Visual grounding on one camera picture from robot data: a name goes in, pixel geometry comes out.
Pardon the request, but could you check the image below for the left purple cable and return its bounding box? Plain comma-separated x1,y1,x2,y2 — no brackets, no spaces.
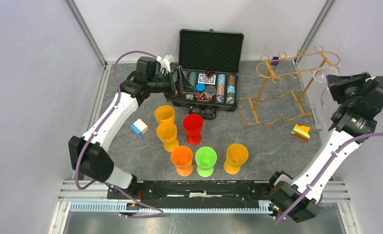
74,50,164,219

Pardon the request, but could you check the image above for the gold wine glass rack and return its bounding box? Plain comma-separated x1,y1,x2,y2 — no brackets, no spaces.
238,45,341,129

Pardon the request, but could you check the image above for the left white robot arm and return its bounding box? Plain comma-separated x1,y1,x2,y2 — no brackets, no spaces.
68,53,197,199

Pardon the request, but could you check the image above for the black poker chip case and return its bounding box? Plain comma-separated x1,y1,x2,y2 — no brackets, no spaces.
172,29,244,120

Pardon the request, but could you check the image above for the yellow wine glass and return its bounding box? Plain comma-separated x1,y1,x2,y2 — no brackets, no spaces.
224,143,249,175
156,121,179,152
154,105,175,124

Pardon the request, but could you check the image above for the purple small block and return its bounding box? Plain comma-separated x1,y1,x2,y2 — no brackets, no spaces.
270,56,280,66

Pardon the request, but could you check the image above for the yellow wine glass right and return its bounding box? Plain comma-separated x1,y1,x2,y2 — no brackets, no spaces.
224,143,249,175

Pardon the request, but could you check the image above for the orange green toy brick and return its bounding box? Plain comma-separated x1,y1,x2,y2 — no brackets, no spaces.
291,124,310,142

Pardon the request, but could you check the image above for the clear wine glass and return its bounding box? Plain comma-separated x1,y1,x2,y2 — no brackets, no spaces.
313,64,338,111

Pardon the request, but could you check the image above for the blue white toy brick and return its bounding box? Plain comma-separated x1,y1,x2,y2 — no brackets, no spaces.
131,119,149,136

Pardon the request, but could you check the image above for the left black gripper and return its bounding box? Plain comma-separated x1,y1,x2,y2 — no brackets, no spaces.
148,66,198,102

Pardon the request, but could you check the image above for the white slotted cable duct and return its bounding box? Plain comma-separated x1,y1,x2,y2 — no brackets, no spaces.
69,201,274,214

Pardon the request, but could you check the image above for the yellow wine glass middle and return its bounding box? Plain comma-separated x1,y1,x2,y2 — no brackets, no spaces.
156,121,179,152

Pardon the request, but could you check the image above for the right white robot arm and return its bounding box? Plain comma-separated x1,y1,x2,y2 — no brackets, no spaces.
266,72,383,223

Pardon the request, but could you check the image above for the blue round chip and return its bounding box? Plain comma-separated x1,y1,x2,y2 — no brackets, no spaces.
195,83,206,92

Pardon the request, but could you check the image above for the playing card deck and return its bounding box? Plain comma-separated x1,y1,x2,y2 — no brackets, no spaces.
197,73,216,85

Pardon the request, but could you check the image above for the orange plastic wine glass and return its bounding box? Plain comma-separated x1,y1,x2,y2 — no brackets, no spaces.
171,146,193,177

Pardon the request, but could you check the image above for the red plastic wine glass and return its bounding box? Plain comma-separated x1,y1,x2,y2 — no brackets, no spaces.
182,114,204,145

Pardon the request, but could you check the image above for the red triangle all-in marker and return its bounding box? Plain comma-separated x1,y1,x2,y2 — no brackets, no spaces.
197,92,212,102

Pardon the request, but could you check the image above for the green plastic wine glass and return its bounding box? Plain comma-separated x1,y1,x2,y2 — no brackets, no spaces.
195,146,217,177

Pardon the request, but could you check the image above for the yellow wine glass back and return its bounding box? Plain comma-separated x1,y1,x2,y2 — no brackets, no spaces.
154,105,175,124

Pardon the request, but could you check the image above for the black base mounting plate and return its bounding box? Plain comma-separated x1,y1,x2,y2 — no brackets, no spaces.
106,179,299,209

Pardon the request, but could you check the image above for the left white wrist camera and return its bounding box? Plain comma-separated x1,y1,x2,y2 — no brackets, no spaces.
156,55,174,75

